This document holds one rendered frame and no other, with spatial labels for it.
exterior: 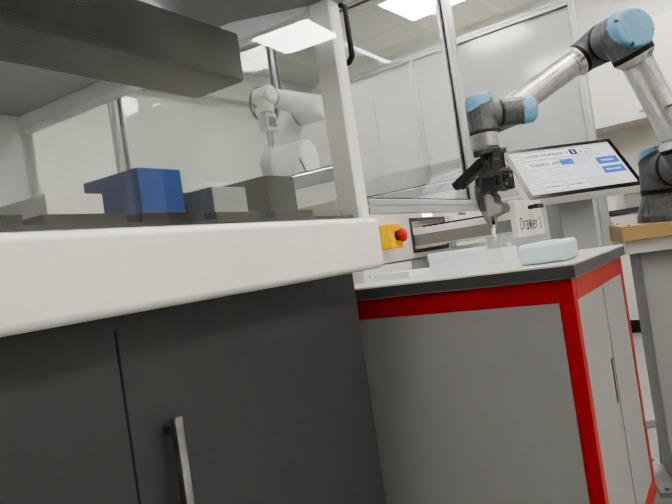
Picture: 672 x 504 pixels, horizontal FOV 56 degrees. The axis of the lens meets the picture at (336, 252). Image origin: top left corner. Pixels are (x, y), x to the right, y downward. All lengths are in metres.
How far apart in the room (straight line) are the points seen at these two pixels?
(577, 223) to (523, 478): 1.69
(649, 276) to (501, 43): 2.15
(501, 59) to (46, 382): 3.41
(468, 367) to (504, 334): 0.11
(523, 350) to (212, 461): 0.65
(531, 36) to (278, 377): 3.06
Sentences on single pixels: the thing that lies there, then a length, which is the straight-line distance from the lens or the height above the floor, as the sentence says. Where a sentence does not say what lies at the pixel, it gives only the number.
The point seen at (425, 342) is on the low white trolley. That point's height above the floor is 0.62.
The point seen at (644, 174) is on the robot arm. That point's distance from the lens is 2.16.
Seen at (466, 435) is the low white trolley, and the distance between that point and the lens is 1.41.
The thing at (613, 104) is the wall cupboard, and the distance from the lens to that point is 5.35.
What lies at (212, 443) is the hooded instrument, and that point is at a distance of 0.98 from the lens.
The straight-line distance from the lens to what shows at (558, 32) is 3.82.
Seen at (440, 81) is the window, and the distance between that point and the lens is 2.53.
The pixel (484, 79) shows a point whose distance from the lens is 3.92.
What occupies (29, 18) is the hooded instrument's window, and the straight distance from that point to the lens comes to 0.82.
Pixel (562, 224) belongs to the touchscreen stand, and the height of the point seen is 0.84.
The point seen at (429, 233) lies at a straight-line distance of 1.99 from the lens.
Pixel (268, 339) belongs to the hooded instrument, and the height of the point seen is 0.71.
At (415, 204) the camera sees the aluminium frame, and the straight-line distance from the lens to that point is 2.06.
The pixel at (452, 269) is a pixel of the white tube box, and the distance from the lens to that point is 1.42.
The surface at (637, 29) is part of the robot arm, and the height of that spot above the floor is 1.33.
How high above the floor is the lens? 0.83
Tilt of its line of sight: 1 degrees up
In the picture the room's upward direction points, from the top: 8 degrees counter-clockwise
